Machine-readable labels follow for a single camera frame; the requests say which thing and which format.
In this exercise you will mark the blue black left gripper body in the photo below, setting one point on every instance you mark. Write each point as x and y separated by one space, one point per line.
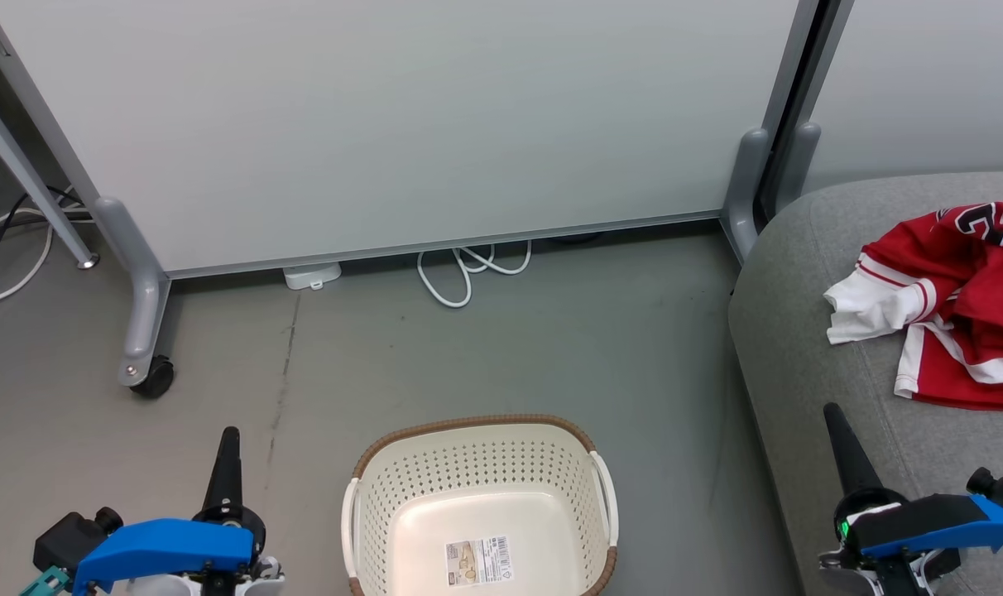
162 546

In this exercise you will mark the red jersey with black number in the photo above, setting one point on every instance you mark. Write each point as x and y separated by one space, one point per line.
990 281

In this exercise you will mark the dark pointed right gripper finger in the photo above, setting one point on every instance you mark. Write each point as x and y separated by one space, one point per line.
849 455

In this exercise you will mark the red white striped garment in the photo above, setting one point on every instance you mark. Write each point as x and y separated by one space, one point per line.
965 385

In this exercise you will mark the large white partition panel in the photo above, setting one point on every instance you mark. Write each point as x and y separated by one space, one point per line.
386 124

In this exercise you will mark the basket barcode sticker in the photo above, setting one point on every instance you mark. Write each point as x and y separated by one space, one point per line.
478 561

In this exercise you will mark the grey fabric sofa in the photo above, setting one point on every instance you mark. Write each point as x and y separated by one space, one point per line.
799 348

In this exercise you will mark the grey metal table leg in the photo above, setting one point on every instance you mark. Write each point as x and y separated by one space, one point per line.
30 174

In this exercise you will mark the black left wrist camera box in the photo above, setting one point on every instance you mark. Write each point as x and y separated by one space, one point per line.
67 538

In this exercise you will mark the white power adapter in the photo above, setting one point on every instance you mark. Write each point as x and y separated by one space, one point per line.
313 275

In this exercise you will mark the grey partition foot with caster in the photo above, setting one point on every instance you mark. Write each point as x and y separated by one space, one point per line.
141 306

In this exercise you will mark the cream perforated laundry basket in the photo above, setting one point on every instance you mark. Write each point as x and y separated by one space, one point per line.
485 463

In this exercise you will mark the narrow white partition panel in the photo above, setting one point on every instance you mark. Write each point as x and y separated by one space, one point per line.
923 83

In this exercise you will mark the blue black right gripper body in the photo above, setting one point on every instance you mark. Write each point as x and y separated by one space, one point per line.
923 521

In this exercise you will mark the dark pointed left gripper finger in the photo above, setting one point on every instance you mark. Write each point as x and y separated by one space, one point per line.
226 476

